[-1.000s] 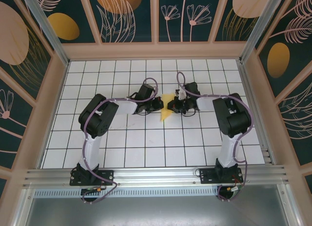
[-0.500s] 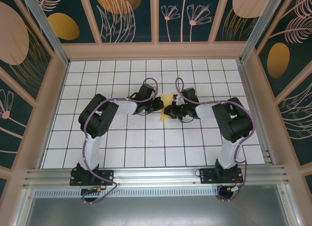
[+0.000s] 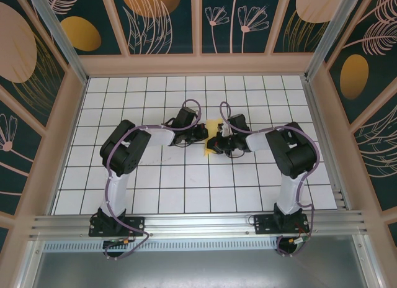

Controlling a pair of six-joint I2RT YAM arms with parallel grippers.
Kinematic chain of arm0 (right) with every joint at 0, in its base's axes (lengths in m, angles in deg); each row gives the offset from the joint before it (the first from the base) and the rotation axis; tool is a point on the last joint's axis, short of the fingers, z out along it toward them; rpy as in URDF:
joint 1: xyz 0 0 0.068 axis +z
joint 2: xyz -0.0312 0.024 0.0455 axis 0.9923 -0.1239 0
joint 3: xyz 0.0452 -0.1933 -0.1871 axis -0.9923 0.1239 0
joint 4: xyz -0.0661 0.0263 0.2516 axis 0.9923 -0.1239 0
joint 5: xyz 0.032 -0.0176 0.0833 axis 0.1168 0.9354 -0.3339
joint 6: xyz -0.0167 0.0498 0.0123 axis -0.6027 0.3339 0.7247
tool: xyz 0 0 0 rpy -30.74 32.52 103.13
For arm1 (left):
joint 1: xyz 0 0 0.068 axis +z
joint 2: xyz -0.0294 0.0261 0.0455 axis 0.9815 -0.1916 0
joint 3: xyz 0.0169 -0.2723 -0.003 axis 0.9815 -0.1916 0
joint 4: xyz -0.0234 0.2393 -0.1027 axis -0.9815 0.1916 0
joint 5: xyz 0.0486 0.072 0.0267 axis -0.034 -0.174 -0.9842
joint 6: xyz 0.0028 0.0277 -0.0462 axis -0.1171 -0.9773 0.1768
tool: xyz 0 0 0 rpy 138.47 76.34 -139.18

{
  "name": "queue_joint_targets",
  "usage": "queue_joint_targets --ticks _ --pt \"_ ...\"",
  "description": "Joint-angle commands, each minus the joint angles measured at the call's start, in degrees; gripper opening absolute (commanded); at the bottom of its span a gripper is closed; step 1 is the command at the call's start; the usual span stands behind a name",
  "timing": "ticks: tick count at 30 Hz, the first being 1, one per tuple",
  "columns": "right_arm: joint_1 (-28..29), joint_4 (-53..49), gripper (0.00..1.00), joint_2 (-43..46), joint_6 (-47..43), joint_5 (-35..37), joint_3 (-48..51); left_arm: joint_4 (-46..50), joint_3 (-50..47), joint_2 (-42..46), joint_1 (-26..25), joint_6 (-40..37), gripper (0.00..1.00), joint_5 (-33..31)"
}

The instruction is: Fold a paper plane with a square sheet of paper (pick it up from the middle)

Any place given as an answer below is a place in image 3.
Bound pale yellow paper sheet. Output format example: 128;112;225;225
203;119;224;157

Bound grey metal sheet panel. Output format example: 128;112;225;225
30;250;373;288

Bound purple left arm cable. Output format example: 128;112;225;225
104;99;204;261

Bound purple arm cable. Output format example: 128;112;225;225
219;101;321;258
104;99;204;261

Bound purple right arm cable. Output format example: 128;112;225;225
219;101;321;258

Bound aluminium side rail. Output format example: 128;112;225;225
302;78;353;210

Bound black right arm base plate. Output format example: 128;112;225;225
253;214;310;235

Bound long aluminium mounting rail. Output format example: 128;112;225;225
29;210;372;239

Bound slotted grey cable duct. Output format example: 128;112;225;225
43;240;280;252

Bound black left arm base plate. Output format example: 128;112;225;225
89;215;146;238

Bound aluminium corner post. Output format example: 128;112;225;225
303;0;364;81
24;0;89;84

